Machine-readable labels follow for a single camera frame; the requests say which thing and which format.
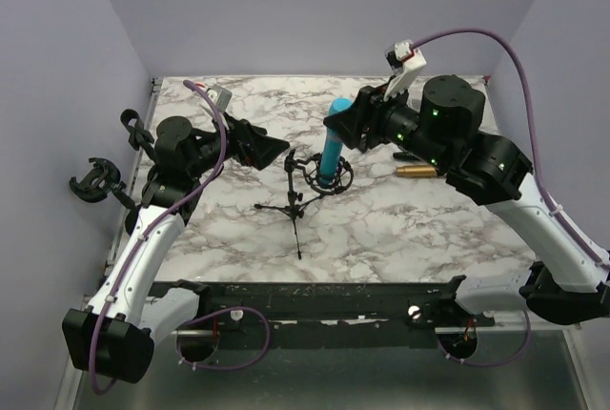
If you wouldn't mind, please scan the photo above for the gold microphone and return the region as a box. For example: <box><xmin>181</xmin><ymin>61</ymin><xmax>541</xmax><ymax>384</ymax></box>
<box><xmin>396</xmin><ymin>165</ymin><xmax>439</xmax><ymax>178</ymax></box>

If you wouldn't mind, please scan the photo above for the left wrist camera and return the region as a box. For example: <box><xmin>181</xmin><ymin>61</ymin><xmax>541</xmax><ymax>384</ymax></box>
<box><xmin>205</xmin><ymin>85</ymin><xmax>233</xmax><ymax>113</ymax></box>

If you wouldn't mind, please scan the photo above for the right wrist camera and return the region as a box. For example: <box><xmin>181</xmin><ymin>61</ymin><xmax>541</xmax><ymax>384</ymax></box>
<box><xmin>384</xmin><ymin>40</ymin><xmax>427</xmax><ymax>101</ymax></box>

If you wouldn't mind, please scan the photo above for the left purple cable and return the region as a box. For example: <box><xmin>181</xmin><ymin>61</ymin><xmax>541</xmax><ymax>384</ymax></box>
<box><xmin>89</xmin><ymin>79</ymin><xmax>272</xmax><ymax>396</ymax></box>

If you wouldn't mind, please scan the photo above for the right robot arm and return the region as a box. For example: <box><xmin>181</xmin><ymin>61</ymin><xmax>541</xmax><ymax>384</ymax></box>
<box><xmin>324</xmin><ymin>75</ymin><xmax>609</xmax><ymax>326</ymax></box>

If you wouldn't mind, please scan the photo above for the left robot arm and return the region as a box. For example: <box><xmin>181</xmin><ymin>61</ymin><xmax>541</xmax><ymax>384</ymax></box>
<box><xmin>62</xmin><ymin>110</ymin><xmax>290</xmax><ymax>383</ymax></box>

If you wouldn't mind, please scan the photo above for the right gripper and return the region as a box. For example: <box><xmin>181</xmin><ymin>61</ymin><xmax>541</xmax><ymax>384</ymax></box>
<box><xmin>324</xmin><ymin>74</ymin><xmax>451</xmax><ymax>171</ymax></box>

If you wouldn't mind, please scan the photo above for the black round-base mic stand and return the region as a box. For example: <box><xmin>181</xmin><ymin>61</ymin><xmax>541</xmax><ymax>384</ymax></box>
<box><xmin>120</xmin><ymin>109</ymin><xmax>160</xmax><ymax>182</ymax></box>

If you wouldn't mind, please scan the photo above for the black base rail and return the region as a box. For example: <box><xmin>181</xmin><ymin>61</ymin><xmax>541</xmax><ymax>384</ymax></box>
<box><xmin>152</xmin><ymin>280</ymin><xmax>525</xmax><ymax>352</ymax></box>

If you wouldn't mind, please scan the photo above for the black microphone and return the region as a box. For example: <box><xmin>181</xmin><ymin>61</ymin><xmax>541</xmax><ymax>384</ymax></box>
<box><xmin>393</xmin><ymin>152</ymin><xmax>419</xmax><ymax>162</ymax></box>

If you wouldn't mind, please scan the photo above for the blue microphone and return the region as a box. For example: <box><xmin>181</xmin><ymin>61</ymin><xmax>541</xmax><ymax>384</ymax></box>
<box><xmin>317</xmin><ymin>97</ymin><xmax>352</xmax><ymax>189</ymax></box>

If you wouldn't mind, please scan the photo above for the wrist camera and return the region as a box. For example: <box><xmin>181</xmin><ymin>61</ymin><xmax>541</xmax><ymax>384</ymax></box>
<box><xmin>205</xmin><ymin>85</ymin><xmax>233</xmax><ymax>113</ymax></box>
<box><xmin>384</xmin><ymin>40</ymin><xmax>427</xmax><ymax>101</ymax></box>

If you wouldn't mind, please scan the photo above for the black tripod mic stand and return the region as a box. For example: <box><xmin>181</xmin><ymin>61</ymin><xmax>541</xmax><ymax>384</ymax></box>
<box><xmin>254</xmin><ymin>150</ymin><xmax>355</xmax><ymax>260</ymax></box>

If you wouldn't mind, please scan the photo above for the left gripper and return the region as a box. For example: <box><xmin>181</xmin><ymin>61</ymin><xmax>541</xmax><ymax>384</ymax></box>
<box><xmin>187</xmin><ymin>111</ymin><xmax>289</xmax><ymax>178</ymax></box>

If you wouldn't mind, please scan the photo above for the black round-base shockmount stand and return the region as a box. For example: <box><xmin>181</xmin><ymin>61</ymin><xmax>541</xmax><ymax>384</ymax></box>
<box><xmin>69</xmin><ymin>157</ymin><xmax>139</xmax><ymax>235</ymax></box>

